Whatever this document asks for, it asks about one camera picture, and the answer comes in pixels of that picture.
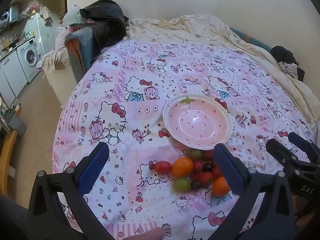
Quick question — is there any pink cartoon printed blanket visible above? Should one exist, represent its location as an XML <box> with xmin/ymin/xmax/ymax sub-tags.
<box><xmin>51</xmin><ymin>39</ymin><xmax>315</xmax><ymax>240</ymax></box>

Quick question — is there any cardboard box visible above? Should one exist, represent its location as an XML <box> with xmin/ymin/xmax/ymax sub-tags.
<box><xmin>1</xmin><ymin>36</ymin><xmax>15</xmax><ymax>48</ymax></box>

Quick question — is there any large red tomato green stem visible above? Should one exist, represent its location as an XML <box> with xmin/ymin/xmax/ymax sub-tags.
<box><xmin>197</xmin><ymin>172</ymin><xmax>214</xmax><ymax>187</ymax></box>

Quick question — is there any pale pink plastic bag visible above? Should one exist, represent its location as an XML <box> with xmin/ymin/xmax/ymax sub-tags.
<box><xmin>55</xmin><ymin>26</ymin><xmax>68</xmax><ymax>49</ymax></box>

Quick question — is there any beige cloth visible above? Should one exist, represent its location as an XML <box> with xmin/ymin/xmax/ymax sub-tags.
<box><xmin>40</xmin><ymin>6</ymin><xmax>52</xmax><ymax>25</ymax></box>

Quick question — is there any dark cloth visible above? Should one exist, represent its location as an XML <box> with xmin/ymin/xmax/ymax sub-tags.
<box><xmin>270</xmin><ymin>45</ymin><xmax>305</xmax><ymax>82</ymax></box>

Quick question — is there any green tomato near bowl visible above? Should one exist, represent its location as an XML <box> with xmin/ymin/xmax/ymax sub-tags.
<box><xmin>189</xmin><ymin>149</ymin><xmax>203</xmax><ymax>160</ymax></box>

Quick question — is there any white kitchen cabinet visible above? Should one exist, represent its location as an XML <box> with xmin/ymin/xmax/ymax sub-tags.
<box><xmin>0</xmin><ymin>47</ymin><xmax>28</xmax><ymax>108</ymax></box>

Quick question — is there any grey microwave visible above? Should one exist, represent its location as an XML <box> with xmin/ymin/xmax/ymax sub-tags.
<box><xmin>0</xmin><ymin>5</ymin><xmax>20</xmax><ymax>28</ymax></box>

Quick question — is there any white fridge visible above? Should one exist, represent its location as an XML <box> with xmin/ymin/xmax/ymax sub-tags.
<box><xmin>25</xmin><ymin>12</ymin><xmax>59</xmax><ymax>57</ymax></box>

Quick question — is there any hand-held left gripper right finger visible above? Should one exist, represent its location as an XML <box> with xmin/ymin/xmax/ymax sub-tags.
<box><xmin>213</xmin><ymin>143</ymin><xmax>297</xmax><ymax>240</ymax></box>

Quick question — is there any pink packet pile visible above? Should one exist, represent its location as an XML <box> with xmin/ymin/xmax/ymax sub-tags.
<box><xmin>26</xmin><ymin>1</ymin><xmax>40</xmax><ymax>14</ymax></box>

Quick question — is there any black bag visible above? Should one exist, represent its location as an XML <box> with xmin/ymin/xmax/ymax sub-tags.
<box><xmin>79</xmin><ymin>0</ymin><xmax>130</xmax><ymax>53</ymax></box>

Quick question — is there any cream lace throw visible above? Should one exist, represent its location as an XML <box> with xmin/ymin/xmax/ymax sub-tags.
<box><xmin>37</xmin><ymin>47</ymin><xmax>73</xmax><ymax>70</ymax></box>

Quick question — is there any green grape tomato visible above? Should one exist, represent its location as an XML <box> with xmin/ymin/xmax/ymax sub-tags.
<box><xmin>173</xmin><ymin>177</ymin><xmax>192</xmax><ymax>193</ymax></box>

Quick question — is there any pink speckled bowl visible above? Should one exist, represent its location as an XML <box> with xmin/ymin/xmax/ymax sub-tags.
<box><xmin>162</xmin><ymin>94</ymin><xmax>232</xmax><ymax>150</ymax></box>

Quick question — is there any white storage bench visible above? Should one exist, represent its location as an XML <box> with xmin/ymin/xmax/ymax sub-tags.
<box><xmin>44</xmin><ymin>65</ymin><xmax>78</xmax><ymax>105</ymax></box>

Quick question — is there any white plastic bag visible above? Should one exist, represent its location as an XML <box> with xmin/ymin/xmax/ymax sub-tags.
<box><xmin>62</xmin><ymin>4</ymin><xmax>82</xmax><ymax>27</ymax></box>

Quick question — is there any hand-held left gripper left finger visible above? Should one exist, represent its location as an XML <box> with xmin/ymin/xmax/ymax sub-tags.
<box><xmin>28</xmin><ymin>142</ymin><xmax>118</xmax><ymax>240</ymax></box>

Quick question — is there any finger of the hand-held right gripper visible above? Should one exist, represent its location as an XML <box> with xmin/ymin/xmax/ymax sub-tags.
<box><xmin>288</xmin><ymin>132</ymin><xmax>320</xmax><ymax>163</ymax></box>
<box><xmin>266</xmin><ymin>138</ymin><xmax>300</xmax><ymax>173</ymax></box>

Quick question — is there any white washing machine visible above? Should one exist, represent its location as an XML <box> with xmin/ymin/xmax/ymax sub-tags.
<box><xmin>16</xmin><ymin>36</ymin><xmax>42</xmax><ymax>83</ymax></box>

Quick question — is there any grey trash bin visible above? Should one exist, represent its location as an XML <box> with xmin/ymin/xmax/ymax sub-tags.
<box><xmin>5</xmin><ymin>110</ymin><xmax>27</xmax><ymax>137</ymax></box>

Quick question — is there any elongated red cherry tomato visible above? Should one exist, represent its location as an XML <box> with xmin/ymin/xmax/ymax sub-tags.
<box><xmin>154</xmin><ymin>160</ymin><xmax>173</xmax><ymax>173</ymax></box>

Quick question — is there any orange tomato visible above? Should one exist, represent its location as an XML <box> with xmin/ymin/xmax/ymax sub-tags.
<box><xmin>211</xmin><ymin>166</ymin><xmax>223</xmax><ymax>179</ymax></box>
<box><xmin>212</xmin><ymin>177</ymin><xmax>231</xmax><ymax>197</ymax></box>
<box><xmin>172</xmin><ymin>157</ymin><xmax>194</xmax><ymax>177</ymax></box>

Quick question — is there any wooden chair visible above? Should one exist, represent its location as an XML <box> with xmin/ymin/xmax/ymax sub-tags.
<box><xmin>0</xmin><ymin>130</ymin><xmax>18</xmax><ymax>198</ymax></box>

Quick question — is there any striped cloth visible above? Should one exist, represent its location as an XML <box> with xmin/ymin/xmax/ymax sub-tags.
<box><xmin>279</xmin><ymin>61</ymin><xmax>299</xmax><ymax>79</ymax></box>

